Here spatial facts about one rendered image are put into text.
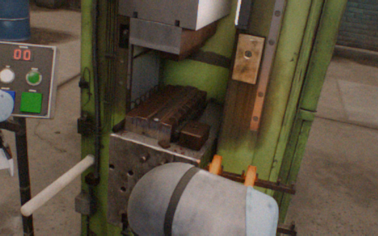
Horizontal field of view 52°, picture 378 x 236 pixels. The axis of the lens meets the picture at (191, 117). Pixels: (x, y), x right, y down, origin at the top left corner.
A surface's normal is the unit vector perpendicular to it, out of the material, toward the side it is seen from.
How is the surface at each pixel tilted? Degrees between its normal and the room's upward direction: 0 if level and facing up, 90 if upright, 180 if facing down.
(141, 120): 90
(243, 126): 90
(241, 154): 90
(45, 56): 60
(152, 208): 76
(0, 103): 90
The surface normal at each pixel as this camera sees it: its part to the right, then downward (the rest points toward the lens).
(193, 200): -0.21, -0.46
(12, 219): 0.12, -0.90
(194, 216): -0.35, -0.15
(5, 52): 0.12, -0.07
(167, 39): -0.36, 0.37
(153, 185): -0.58, -0.46
